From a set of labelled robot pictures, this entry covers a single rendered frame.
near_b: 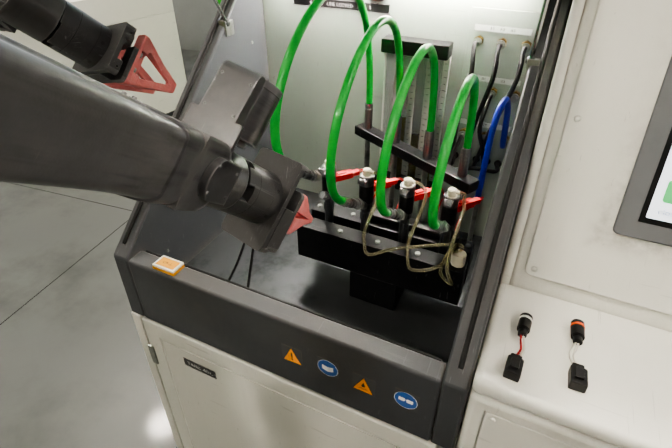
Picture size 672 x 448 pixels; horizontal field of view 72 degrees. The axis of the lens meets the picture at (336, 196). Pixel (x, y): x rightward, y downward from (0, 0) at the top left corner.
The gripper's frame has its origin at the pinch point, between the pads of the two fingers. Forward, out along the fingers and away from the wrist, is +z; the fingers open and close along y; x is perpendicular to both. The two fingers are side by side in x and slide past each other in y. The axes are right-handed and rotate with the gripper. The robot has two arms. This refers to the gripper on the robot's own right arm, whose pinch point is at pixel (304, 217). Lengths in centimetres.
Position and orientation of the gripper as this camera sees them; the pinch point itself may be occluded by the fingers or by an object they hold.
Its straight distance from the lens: 57.8
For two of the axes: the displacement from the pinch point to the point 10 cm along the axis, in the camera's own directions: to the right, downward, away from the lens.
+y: 4.5, -8.9, 0.4
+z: 4.7, 2.8, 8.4
